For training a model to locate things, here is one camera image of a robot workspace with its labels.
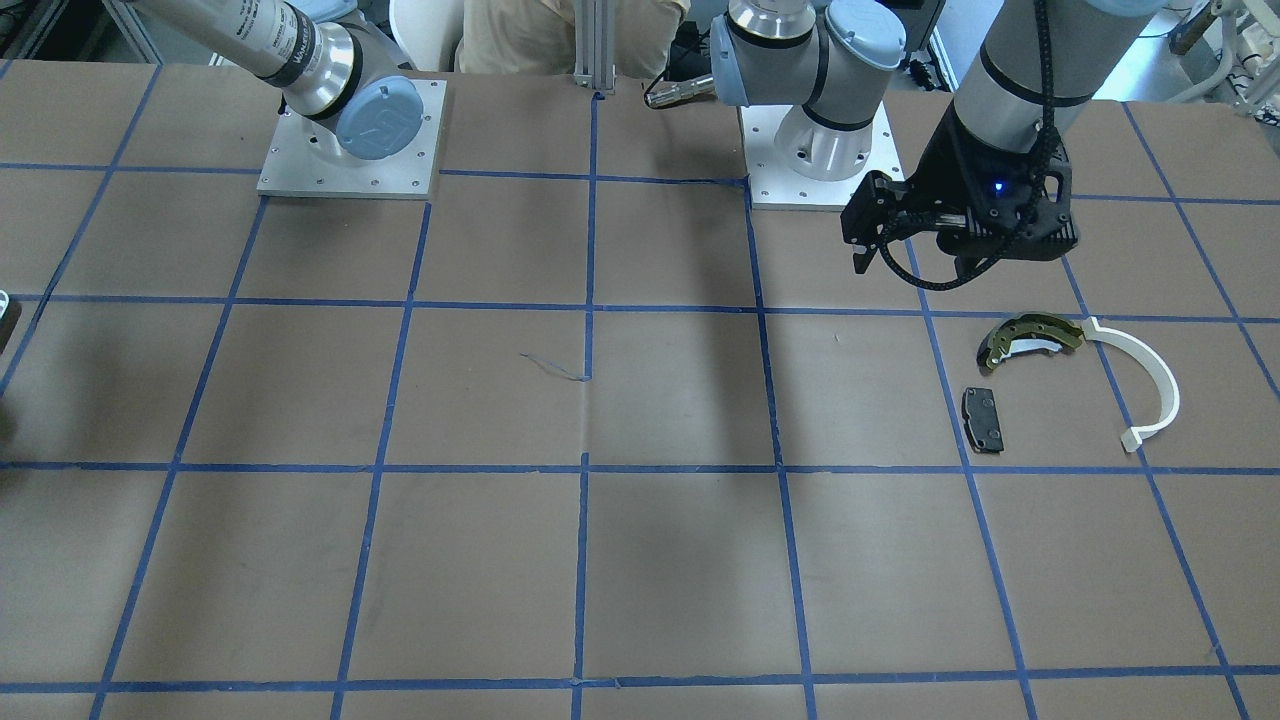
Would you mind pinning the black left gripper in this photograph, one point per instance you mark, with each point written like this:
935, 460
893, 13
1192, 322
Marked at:
944, 166

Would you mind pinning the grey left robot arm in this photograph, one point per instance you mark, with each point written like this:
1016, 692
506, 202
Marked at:
835, 64

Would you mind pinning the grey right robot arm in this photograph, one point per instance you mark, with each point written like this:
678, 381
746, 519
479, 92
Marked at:
333, 66

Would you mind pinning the olive brake shoe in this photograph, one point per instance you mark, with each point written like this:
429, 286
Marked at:
1027, 333

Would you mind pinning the black brake pad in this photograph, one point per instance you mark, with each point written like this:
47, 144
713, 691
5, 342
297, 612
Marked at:
981, 423

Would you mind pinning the seated person in beige shirt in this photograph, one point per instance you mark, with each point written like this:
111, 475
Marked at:
539, 37

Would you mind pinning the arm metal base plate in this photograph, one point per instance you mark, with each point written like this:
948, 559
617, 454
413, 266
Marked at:
794, 164
381, 146

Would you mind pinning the white curved plastic bracket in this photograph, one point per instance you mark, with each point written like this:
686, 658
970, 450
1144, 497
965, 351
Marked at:
1168, 389

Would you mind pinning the aluminium frame post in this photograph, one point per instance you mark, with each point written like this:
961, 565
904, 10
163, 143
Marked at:
594, 46

